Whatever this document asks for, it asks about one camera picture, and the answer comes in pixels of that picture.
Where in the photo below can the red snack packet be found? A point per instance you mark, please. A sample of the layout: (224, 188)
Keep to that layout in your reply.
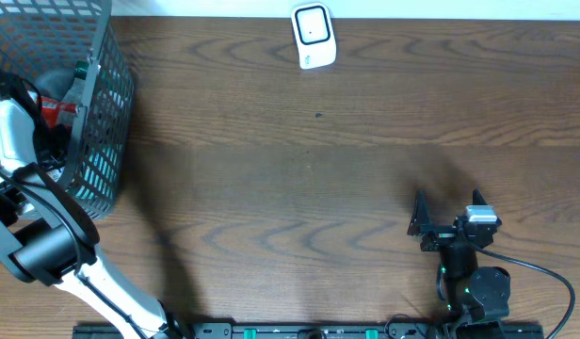
(57, 113)

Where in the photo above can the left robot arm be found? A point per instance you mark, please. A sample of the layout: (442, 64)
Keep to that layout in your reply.
(62, 248)

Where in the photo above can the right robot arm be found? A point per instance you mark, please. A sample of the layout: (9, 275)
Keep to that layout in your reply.
(476, 296)

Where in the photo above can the white barcode scanner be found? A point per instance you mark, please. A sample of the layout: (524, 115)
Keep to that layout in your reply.
(314, 36)

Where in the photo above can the grey plastic mesh basket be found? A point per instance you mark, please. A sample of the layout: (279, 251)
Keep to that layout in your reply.
(44, 41)

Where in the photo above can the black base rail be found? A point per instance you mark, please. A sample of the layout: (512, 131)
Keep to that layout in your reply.
(394, 330)

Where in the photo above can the green white snack bag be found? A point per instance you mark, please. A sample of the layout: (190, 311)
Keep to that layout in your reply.
(74, 88)

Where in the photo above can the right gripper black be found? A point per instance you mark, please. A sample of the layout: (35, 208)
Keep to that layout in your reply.
(421, 225)

